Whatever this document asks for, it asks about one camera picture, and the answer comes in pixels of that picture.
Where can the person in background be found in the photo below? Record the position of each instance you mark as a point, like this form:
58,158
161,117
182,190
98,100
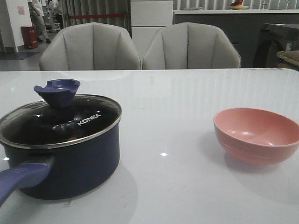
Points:
36,15

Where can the white cabinet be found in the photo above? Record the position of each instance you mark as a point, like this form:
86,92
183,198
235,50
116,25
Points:
147,16

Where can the pink bowl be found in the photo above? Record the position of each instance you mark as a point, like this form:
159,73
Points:
256,136

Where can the red trash bin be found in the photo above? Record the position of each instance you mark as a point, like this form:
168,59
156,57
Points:
29,37

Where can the fruit plate on counter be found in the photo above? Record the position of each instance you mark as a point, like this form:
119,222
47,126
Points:
238,5

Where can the grey chair left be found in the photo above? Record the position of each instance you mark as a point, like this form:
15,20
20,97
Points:
91,46

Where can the beige cushion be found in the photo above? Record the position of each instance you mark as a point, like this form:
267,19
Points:
288,59

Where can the grey counter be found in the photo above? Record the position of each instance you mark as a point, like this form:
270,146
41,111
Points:
241,26

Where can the grey chair right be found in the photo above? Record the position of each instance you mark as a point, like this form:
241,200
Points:
190,45

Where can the dark blue saucepan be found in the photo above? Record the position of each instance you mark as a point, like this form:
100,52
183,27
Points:
62,172

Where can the paper notice on wall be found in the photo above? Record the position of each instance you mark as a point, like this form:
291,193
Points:
20,10

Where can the dark glossy appliance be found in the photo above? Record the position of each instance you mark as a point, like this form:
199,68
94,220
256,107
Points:
272,39

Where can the grey chair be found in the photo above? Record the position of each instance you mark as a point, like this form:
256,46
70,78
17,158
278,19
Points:
190,45
91,46

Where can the glass lid with blue knob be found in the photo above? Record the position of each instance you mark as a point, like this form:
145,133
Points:
58,116

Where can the red barrier belt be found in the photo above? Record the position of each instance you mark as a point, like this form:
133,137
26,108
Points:
96,16

